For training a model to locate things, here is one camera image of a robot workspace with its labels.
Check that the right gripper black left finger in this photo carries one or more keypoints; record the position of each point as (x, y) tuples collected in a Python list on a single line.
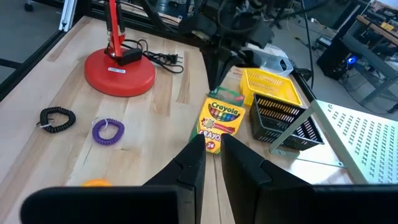
[(155, 205)]

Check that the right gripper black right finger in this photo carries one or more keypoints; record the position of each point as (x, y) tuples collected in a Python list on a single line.
[(280, 205)]

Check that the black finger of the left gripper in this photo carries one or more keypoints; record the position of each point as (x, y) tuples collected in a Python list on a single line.
[(217, 68), (227, 65)]

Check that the large Crayola crayon box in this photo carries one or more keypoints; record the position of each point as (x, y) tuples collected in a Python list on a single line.
[(220, 124)]

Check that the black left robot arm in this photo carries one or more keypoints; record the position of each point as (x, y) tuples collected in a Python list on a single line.
[(199, 15)]

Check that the red desk lamp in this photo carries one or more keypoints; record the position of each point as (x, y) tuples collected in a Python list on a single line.
[(121, 74)]

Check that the clear plastic bin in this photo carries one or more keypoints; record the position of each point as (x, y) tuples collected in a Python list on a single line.
[(273, 62)]

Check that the yellow plastic basket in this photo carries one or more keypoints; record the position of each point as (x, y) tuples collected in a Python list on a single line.
[(270, 85)]

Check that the black plastic basket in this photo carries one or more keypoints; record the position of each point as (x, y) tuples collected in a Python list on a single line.
[(280, 124)]

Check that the grey power adapter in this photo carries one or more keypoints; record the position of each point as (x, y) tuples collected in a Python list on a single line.
[(323, 41)]

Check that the black computer tower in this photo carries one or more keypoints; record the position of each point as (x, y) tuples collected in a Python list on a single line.
[(339, 59)]

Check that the green perforated metal shelf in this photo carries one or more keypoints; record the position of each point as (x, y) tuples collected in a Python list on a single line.
[(367, 140)]

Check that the wood-topped black workbench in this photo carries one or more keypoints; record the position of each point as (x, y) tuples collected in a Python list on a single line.
[(379, 62)]

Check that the silver aluminium bar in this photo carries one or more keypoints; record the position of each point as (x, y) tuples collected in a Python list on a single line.
[(68, 14)]

